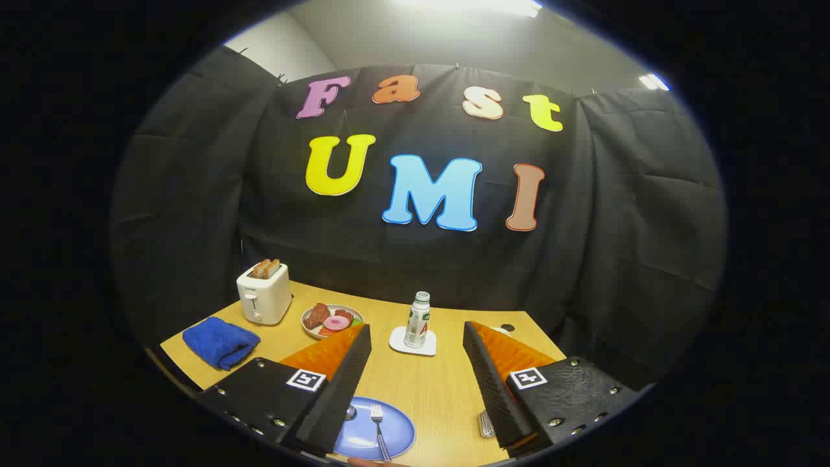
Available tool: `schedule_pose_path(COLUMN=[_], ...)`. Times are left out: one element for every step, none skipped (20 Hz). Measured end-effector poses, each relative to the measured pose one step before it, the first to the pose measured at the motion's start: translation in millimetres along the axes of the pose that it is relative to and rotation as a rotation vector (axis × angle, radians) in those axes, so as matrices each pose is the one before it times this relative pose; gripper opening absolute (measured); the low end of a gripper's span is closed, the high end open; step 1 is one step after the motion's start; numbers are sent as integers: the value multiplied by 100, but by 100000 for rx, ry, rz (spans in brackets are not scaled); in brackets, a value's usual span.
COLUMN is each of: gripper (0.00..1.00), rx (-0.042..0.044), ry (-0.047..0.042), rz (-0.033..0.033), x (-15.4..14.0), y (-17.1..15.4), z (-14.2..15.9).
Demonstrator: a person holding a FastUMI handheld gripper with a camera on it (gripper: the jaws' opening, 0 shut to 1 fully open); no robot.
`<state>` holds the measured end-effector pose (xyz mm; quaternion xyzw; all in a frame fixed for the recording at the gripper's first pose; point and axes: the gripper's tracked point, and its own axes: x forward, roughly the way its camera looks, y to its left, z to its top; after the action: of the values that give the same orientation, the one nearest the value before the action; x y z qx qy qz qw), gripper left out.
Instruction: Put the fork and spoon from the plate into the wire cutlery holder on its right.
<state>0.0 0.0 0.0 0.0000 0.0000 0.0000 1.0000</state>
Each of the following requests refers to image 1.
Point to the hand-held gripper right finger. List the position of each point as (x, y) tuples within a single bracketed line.
[(493, 389)]

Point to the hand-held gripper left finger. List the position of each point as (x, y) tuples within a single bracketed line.
[(340, 395)]

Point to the white divided snack tray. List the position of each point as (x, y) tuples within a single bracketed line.
[(498, 330)]

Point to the blue round plate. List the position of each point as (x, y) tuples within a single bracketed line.
[(399, 428)]

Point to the beige food plate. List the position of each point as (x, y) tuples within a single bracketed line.
[(311, 331)]

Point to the pink ham slice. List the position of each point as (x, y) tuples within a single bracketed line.
[(336, 323)]

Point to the white square coaster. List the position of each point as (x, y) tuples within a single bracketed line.
[(399, 344)]

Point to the brown meat piece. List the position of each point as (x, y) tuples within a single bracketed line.
[(316, 316)]

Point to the white drink bottle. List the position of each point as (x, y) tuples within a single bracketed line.
[(417, 321)]

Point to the white toaster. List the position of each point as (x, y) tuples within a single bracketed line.
[(266, 295)]

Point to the blue folded towel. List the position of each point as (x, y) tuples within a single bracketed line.
[(220, 340)]

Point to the toasted bread slice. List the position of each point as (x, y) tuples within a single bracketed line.
[(275, 267), (259, 269)]

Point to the ceiling light panel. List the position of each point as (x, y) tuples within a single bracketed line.
[(652, 82), (473, 5)]

